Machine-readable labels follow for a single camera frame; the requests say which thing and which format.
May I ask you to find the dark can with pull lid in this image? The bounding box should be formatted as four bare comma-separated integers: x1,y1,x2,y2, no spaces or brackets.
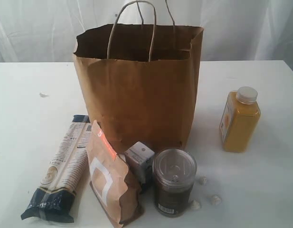
152,148,197,217

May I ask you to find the orange juice bottle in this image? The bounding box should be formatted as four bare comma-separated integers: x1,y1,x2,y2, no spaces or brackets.
219,86,261,152

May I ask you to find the long pasta package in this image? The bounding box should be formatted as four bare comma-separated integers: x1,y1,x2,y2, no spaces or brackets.
21,114,92,223

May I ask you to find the white crumb piece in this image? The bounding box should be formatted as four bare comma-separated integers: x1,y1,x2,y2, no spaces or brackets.
190,200,201,210
210,195,222,206

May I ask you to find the white backdrop curtain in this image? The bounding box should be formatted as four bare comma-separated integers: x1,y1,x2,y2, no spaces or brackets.
0,0,293,68

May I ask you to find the brown paper bag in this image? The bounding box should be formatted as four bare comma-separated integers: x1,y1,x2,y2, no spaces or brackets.
73,21,204,153

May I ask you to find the small grey carton box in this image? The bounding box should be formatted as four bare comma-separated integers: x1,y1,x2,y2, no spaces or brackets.
124,142,155,192

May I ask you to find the brown kraft pouch orange label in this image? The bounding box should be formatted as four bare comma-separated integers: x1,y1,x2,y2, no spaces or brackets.
86,121,142,228

